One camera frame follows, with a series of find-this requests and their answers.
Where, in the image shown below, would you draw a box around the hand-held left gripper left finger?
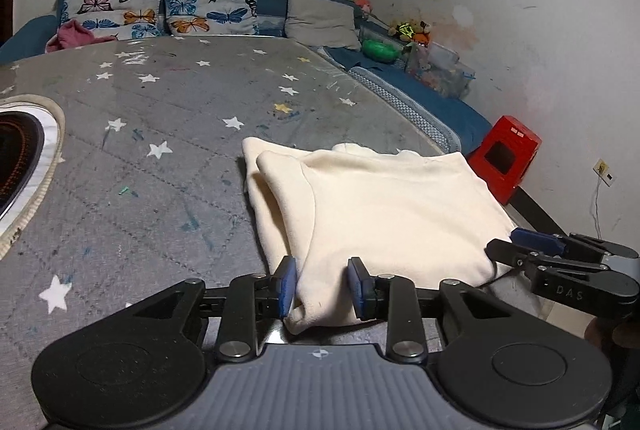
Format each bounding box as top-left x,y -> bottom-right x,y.
129,255 -> 300,361

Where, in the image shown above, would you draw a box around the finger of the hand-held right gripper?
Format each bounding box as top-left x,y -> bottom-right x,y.
510,227 -> 608,257
486,237 -> 608,275

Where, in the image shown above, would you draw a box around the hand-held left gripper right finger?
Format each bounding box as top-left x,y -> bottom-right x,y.
347,256 -> 501,363

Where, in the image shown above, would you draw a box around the cream pants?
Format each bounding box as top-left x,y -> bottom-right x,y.
242,137 -> 518,336

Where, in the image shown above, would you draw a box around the red plastic stool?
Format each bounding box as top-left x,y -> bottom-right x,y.
467,115 -> 542,206

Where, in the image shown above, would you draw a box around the blue sofa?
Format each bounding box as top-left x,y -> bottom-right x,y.
0,0 -> 493,156

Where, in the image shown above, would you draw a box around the clear plastic storage bin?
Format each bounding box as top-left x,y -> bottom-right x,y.
405,41 -> 476,100

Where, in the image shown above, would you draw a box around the green toy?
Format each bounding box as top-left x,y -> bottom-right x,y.
361,39 -> 402,62

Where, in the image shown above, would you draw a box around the yellow-green black toy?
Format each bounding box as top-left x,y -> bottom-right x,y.
390,19 -> 432,45

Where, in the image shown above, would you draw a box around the grey cushion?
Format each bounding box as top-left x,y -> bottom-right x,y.
284,0 -> 362,51

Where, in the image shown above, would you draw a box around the butterfly print cushion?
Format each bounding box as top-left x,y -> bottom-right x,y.
164,0 -> 260,37
60,0 -> 163,43

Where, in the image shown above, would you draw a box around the round black induction cooktop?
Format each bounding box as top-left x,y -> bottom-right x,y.
0,110 -> 46,218

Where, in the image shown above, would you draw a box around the pink cloth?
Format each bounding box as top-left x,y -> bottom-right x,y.
46,19 -> 118,53

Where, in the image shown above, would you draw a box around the white wall socket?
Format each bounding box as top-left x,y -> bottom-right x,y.
593,159 -> 617,187

